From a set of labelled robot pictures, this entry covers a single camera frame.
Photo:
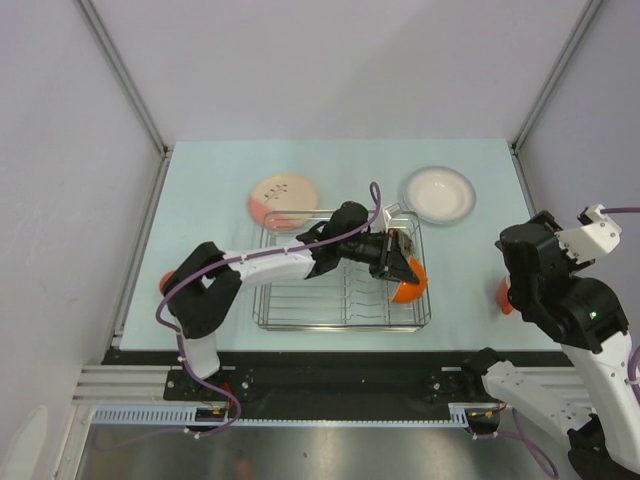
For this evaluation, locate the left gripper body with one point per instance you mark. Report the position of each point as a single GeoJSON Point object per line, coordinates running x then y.
{"type": "Point", "coordinates": [372, 251]}

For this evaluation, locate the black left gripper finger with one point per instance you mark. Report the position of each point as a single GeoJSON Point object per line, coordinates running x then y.
{"type": "Point", "coordinates": [401, 242]}
{"type": "Point", "coordinates": [399, 268]}

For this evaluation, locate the orange bowl white inside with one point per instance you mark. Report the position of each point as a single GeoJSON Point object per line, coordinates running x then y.
{"type": "Point", "coordinates": [406, 292]}

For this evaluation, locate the metal wire dish rack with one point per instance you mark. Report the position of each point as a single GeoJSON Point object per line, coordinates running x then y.
{"type": "Point", "coordinates": [347, 298]}

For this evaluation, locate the white deep plate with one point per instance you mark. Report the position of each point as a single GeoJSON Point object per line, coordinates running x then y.
{"type": "Point", "coordinates": [438, 195]}

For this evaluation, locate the pink cream tree plate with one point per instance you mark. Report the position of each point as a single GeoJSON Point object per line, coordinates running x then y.
{"type": "Point", "coordinates": [283, 201]}

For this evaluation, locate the orange mug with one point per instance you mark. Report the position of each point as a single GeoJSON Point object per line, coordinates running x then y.
{"type": "Point", "coordinates": [502, 296]}

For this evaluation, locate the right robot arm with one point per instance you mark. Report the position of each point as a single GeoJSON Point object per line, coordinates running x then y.
{"type": "Point", "coordinates": [585, 317]}

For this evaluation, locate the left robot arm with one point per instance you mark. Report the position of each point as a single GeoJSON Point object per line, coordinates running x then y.
{"type": "Point", "coordinates": [201, 291]}

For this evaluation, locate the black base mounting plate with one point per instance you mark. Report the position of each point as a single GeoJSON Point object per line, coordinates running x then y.
{"type": "Point", "coordinates": [255, 383]}

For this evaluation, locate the pink plastic cup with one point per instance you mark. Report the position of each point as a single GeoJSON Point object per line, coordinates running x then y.
{"type": "Point", "coordinates": [165, 281]}

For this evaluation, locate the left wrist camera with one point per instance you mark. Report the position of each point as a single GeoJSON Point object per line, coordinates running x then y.
{"type": "Point", "coordinates": [386, 216]}

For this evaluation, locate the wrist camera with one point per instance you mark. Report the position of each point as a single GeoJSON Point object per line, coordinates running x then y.
{"type": "Point", "coordinates": [386, 216]}
{"type": "Point", "coordinates": [597, 236]}

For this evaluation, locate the white slotted cable duct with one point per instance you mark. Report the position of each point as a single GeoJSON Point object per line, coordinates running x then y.
{"type": "Point", "coordinates": [205, 416]}

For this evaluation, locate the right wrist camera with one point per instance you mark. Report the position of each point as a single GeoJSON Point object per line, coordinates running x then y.
{"type": "Point", "coordinates": [597, 236]}

